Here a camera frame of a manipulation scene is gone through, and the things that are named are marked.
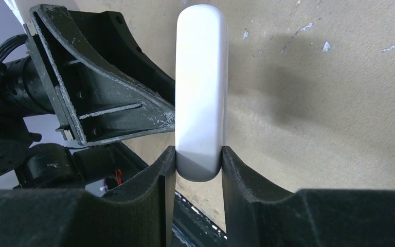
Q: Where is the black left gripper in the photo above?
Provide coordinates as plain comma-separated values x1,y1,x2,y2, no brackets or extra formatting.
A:
0,4,175,146

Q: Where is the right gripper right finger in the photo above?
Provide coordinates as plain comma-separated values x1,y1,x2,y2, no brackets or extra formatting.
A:
222,146,395,246

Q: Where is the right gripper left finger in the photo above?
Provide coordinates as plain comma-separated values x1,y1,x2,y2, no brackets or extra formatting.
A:
0,146,176,246

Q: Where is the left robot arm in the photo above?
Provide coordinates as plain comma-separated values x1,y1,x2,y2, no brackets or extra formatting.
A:
0,4,175,188

